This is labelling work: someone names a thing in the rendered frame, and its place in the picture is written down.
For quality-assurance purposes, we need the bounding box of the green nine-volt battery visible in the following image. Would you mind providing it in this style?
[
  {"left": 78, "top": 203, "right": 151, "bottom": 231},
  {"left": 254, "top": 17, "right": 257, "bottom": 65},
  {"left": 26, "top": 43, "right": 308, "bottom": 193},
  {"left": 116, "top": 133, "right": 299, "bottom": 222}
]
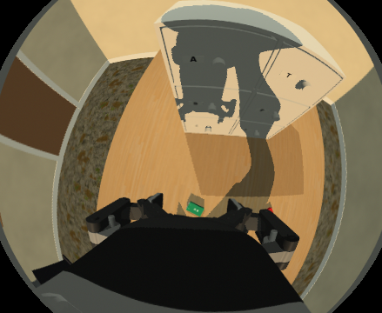
[{"left": 186, "top": 202, "right": 204, "bottom": 216}]

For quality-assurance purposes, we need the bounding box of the white chest of drawers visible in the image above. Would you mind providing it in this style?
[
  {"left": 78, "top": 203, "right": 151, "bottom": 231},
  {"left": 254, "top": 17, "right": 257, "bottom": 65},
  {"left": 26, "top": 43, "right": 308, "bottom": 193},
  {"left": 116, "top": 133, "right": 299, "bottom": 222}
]
[{"left": 154, "top": 0, "right": 346, "bottom": 139}]

